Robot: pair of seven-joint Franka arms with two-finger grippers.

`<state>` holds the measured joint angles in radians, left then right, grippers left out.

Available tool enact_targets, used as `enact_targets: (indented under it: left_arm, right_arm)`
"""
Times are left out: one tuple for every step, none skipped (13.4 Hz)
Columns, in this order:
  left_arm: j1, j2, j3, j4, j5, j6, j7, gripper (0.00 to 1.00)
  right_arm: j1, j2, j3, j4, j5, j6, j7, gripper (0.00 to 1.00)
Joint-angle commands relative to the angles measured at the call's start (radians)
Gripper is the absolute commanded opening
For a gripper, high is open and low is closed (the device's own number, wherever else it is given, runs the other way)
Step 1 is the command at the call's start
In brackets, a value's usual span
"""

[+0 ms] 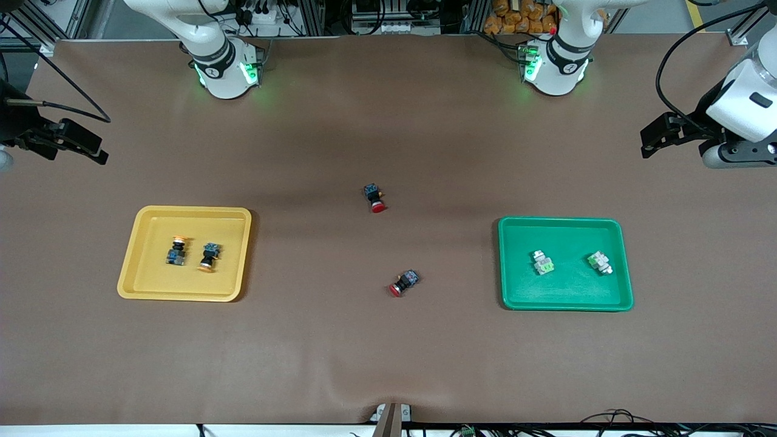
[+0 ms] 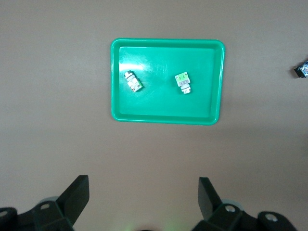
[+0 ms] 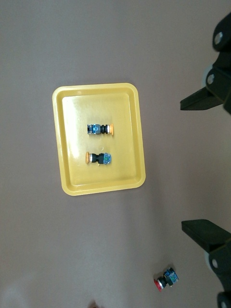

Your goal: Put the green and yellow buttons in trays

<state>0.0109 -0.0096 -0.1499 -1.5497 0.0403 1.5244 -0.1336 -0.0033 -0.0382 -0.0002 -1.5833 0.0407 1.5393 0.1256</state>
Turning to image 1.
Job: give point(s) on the small white power strip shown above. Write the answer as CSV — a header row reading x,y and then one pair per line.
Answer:
x,y
264,15

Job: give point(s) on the aluminium frame profile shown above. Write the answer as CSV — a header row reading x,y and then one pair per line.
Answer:
x,y
743,36
61,21

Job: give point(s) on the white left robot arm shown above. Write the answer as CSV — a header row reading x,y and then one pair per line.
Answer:
x,y
561,67

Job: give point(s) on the long white power strip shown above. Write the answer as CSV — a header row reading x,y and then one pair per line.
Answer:
x,y
394,27

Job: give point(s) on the yellow mushroom push button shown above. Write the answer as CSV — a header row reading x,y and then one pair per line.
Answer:
x,y
177,252
210,256

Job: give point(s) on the yellow plastic tray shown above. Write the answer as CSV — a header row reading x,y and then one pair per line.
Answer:
x,y
145,279

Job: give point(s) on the red mushroom push button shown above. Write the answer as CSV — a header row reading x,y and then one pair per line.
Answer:
x,y
403,283
375,197

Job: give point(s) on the brown table mat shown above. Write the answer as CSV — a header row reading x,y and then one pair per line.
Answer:
x,y
388,352

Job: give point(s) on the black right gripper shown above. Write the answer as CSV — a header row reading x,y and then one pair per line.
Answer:
x,y
18,126

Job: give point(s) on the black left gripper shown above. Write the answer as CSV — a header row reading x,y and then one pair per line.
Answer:
x,y
694,128

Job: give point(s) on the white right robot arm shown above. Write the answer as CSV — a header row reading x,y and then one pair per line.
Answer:
x,y
218,67

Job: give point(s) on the orange packaged goods pile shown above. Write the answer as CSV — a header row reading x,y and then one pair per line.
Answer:
x,y
516,18

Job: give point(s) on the green push button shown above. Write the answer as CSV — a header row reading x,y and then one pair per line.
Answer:
x,y
543,262
600,262

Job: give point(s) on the green plastic tray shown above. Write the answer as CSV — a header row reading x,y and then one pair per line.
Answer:
x,y
564,291

